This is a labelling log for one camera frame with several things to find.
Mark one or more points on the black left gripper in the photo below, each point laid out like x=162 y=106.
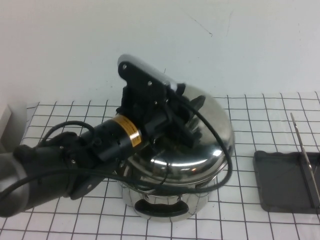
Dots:
x=145 y=112

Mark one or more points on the steel pot lid black knob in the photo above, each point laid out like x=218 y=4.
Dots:
x=212 y=140

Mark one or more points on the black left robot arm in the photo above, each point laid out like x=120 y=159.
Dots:
x=112 y=140

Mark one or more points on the white black grid tablecloth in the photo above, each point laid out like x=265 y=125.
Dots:
x=250 y=120

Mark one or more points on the grey box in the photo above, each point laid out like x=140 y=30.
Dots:
x=5 y=130

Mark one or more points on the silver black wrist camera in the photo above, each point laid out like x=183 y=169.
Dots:
x=140 y=72

